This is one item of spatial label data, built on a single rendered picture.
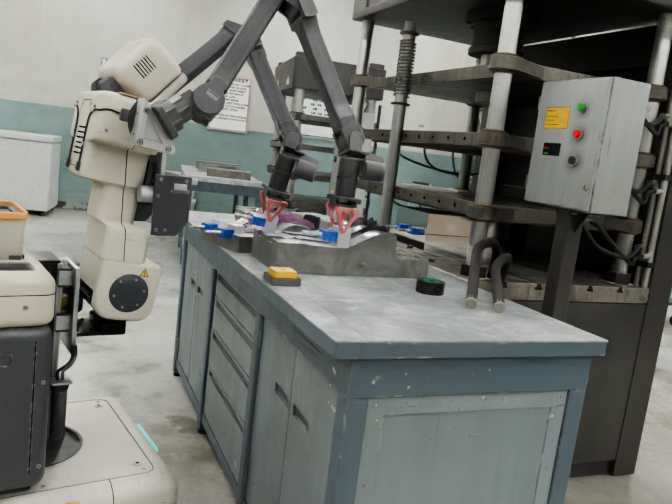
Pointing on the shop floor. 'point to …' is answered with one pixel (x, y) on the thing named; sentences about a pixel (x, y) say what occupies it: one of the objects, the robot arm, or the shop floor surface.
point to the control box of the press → (583, 164)
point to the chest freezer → (30, 169)
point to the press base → (602, 379)
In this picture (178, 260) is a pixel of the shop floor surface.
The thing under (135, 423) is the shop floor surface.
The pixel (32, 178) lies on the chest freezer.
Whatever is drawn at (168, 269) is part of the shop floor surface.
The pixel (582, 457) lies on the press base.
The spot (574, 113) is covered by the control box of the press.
